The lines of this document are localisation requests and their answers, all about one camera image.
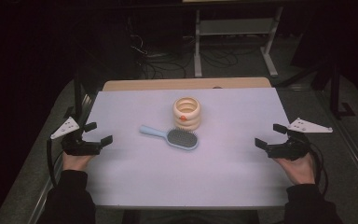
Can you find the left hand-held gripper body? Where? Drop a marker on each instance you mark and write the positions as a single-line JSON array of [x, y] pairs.
[[80, 147]]

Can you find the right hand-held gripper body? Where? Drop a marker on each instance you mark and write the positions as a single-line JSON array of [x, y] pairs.
[[292, 149]]

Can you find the light blue hairbrush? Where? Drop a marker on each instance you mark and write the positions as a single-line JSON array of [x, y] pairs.
[[180, 139]]

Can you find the cream ribbed cup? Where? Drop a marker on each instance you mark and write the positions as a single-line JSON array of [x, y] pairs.
[[186, 118]]

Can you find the person's left hand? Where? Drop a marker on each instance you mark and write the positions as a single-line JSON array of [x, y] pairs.
[[76, 162]]

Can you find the person's right hand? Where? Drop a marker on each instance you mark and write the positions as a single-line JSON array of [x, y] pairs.
[[300, 171]]

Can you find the black stand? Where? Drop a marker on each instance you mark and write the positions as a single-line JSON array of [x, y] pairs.
[[335, 93]]

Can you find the white table mat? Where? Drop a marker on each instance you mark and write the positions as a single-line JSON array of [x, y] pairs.
[[199, 177]]

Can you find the wooden table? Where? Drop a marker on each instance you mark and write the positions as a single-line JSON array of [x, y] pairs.
[[167, 84]]

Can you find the black metal frame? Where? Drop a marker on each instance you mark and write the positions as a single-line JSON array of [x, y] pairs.
[[78, 93]]

